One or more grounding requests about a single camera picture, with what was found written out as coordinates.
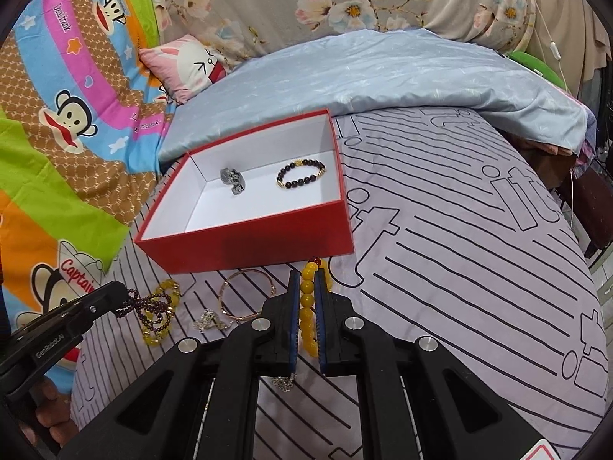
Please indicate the light blue quilt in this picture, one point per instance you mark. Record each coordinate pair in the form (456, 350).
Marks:
(383, 72)

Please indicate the silver wrist watch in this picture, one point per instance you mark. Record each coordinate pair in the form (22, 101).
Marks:
(232, 180)

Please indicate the cartoon monkey blanket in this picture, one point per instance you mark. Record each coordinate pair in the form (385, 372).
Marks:
(72, 153)

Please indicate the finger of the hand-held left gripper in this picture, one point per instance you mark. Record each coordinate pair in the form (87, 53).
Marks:
(103, 299)

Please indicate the pink rabbit pillow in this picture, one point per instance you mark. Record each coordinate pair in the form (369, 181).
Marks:
(184, 64)

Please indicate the gold bangle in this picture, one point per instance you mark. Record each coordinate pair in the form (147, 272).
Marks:
(246, 272)

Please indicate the person's left hand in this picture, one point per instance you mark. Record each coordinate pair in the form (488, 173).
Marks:
(45, 400)

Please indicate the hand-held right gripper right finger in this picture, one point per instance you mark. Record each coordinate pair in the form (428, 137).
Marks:
(320, 330)

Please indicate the beige curtain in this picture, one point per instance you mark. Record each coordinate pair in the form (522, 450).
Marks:
(574, 19)

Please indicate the dark wooden furniture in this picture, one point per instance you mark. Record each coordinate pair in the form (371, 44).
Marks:
(550, 167)

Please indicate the green object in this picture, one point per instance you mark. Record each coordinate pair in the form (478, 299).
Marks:
(534, 64)

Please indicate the red cardboard box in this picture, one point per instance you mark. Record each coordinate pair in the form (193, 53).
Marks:
(268, 244)

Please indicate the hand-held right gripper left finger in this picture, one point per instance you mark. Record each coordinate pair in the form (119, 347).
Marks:
(292, 328)

